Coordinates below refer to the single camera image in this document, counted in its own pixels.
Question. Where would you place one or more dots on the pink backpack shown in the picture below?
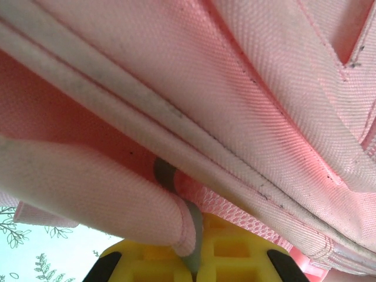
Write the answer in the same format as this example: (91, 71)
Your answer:
(205, 73)

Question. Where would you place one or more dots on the floral table covering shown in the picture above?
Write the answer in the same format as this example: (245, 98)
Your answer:
(44, 258)

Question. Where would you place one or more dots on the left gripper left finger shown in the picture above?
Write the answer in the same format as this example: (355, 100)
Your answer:
(147, 264)

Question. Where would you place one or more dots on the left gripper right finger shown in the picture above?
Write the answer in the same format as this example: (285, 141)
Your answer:
(235, 258)

